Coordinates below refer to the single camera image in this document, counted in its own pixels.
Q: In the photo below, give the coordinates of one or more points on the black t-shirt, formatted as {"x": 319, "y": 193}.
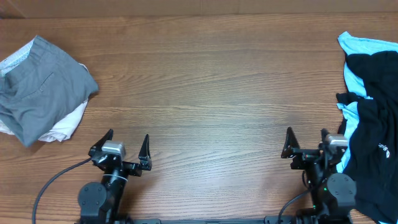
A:
{"x": 373, "y": 144}

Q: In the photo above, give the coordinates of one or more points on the white folded garment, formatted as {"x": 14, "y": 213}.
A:
{"x": 63, "y": 126}

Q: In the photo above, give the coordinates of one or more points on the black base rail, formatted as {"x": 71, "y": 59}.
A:
{"x": 265, "y": 220}

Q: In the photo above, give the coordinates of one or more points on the grey folded shorts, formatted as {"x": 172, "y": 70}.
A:
{"x": 40, "y": 90}

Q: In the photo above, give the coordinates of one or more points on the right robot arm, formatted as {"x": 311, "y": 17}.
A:
{"x": 332, "y": 193}

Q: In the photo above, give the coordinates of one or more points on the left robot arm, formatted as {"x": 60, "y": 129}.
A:
{"x": 99, "y": 201}

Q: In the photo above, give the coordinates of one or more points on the light blue printed t-shirt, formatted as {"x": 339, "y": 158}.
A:
{"x": 354, "y": 84}

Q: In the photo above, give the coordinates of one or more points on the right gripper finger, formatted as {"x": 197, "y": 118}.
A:
{"x": 291, "y": 146}
{"x": 325, "y": 135}

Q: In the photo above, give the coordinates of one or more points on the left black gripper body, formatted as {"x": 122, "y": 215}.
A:
{"x": 132, "y": 169}

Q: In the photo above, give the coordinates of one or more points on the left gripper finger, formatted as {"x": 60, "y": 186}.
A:
{"x": 99, "y": 144}
{"x": 144, "y": 153}

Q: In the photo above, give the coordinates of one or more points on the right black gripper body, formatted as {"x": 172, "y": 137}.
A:
{"x": 315, "y": 170}

